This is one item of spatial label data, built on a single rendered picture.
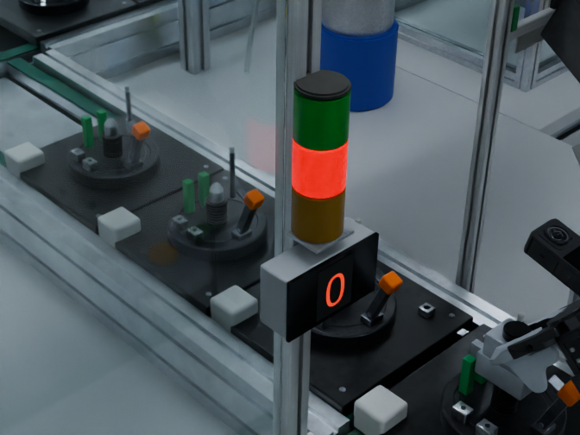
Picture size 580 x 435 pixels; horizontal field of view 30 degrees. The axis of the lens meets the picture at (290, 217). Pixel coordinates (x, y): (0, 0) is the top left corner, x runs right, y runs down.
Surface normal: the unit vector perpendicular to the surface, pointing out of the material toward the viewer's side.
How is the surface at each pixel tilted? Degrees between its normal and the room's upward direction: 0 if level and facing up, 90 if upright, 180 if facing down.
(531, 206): 0
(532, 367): 83
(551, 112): 0
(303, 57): 90
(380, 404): 0
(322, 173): 90
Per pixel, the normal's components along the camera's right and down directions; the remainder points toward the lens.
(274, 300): -0.72, 0.38
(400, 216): 0.01, -0.83
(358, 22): -0.07, 0.56
